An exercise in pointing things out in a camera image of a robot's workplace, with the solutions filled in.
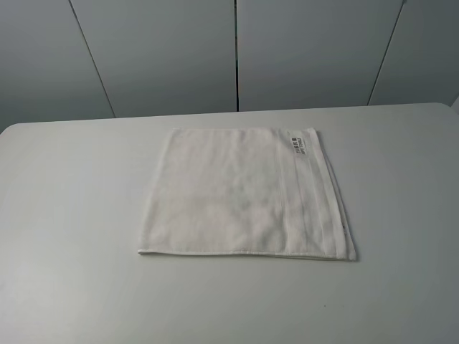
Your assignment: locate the white towel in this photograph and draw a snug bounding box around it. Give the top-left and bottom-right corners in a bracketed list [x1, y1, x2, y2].
[138, 128, 356, 261]

